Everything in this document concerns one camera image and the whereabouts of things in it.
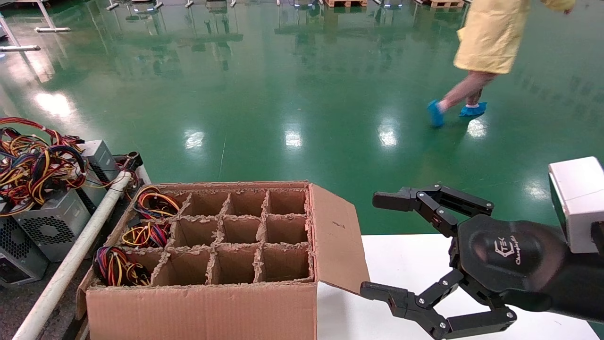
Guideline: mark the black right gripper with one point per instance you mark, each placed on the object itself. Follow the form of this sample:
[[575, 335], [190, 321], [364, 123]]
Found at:
[[509, 255]]

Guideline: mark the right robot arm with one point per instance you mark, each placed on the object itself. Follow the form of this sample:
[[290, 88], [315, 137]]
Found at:
[[585, 283]]

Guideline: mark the cardboard box with dividers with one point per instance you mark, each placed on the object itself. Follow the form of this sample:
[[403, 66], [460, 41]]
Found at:
[[203, 311]]

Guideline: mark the walking person in yellow coat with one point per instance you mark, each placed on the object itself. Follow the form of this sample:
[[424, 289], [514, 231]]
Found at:
[[495, 33]]

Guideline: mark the wooden pallet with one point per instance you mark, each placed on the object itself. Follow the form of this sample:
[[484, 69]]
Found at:
[[344, 3], [443, 3]]

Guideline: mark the black pipe end connector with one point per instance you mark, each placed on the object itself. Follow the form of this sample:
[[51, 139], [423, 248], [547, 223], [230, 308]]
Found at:
[[133, 160]]

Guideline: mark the grey power supply unit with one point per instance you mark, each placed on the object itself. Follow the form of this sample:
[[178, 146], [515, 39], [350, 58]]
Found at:
[[19, 255], [52, 226], [99, 160]]

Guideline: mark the grey felt cart deck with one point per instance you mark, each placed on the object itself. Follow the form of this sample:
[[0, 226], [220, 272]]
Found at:
[[19, 311]]

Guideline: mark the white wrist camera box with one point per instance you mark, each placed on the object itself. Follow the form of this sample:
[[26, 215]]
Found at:
[[580, 203]]

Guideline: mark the long white pipe rail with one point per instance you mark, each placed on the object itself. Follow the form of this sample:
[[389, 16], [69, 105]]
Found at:
[[75, 255]]

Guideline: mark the white metal stand frame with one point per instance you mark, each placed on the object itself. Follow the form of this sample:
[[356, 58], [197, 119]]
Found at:
[[52, 29], [19, 47]]

